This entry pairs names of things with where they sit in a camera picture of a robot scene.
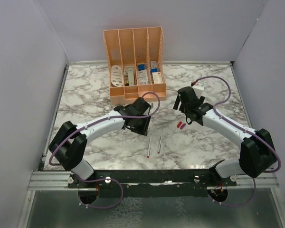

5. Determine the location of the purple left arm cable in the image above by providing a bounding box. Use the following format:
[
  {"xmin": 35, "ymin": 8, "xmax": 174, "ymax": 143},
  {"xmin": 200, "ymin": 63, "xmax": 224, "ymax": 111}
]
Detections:
[{"xmin": 48, "ymin": 92, "xmax": 161, "ymax": 166}]

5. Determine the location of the black metal base frame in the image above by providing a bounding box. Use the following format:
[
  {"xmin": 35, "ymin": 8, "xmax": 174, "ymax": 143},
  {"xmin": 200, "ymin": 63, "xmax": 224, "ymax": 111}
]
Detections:
[{"xmin": 68, "ymin": 168, "xmax": 236, "ymax": 198}]

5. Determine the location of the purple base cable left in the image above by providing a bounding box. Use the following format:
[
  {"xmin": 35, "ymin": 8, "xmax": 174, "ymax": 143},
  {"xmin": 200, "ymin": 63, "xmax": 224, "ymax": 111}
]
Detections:
[{"xmin": 77, "ymin": 178, "xmax": 125, "ymax": 209}]

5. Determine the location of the white box blue lid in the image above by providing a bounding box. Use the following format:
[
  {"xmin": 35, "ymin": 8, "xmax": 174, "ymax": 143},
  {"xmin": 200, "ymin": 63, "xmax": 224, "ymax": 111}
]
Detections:
[{"xmin": 137, "ymin": 63, "xmax": 149, "ymax": 85}]

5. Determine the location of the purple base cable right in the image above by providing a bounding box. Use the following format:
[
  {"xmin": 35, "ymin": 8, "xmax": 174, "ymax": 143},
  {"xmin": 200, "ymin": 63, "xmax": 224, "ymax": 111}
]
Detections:
[{"xmin": 211, "ymin": 175, "xmax": 257, "ymax": 209}]

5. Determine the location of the peach plastic desk organizer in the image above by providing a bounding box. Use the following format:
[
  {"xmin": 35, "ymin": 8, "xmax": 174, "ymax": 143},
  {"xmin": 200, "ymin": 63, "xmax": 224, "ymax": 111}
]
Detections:
[{"xmin": 104, "ymin": 27, "xmax": 167, "ymax": 105}]

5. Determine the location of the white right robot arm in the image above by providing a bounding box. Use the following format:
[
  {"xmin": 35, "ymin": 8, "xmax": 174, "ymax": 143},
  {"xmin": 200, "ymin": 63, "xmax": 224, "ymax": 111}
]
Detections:
[{"xmin": 173, "ymin": 86, "xmax": 278, "ymax": 186}]

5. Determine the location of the red white pen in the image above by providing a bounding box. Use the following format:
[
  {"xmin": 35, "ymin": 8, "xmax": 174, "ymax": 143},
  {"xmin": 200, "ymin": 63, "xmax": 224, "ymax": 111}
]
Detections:
[{"xmin": 147, "ymin": 134, "xmax": 152, "ymax": 158}]

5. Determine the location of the white oval packaged item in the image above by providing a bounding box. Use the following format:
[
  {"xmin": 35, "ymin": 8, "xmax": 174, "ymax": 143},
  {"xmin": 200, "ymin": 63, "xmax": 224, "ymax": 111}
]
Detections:
[{"xmin": 111, "ymin": 65, "xmax": 124, "ymax": 87}]

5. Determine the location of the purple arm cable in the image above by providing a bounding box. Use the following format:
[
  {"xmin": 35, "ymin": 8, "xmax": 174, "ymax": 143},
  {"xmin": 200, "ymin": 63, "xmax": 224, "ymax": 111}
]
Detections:
[
  {"xmin": 48, "ymin": 92, "xmax": 161, "ymax": 166},
  {"xmin": 196, "ymin": 76, "xmax": 282, "ymax": 171}
]

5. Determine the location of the grey metal flat tool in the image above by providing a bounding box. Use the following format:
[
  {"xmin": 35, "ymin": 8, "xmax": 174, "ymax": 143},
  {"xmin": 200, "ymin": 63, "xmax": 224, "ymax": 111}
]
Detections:
[{"xmin": 125, "ymin": 66, "xmax": 135, "ymax": 86}]

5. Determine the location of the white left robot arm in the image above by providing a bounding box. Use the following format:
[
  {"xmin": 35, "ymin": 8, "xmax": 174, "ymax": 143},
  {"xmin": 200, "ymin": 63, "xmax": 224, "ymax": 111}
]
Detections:
[{"xmin": 48, "ymin": 97, "xmax": 152, "ymax": 188}]

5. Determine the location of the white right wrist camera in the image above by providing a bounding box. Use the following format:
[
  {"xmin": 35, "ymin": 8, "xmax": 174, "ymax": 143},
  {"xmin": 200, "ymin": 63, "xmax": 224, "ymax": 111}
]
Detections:
[{"xmin": 191, "ymin": 82, "xmax": 204, "ymax": 99}]

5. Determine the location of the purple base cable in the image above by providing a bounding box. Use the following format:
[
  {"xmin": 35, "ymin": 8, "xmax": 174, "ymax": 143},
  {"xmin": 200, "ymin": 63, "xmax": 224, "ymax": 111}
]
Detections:
[
  {"xmin": 211, "ymin": 175, "xmax": 257, "ymax": 209},
  {"xmin": 77, "ymin": 178, "xmax": 125, "ymax": 209}
]

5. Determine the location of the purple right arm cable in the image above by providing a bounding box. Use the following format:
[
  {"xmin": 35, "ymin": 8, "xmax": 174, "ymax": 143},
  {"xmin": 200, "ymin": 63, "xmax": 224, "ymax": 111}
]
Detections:
[{"xmin": 196, "ymin": 76, "xmax": 282, "ymax": 171}]

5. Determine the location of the magenta white pen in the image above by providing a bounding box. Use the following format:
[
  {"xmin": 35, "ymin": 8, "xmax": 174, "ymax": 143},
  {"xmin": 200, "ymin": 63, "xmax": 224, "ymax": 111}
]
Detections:
[{"xmin": 157, "ymin": 131, "xmax": 163, "ymax": 154}]

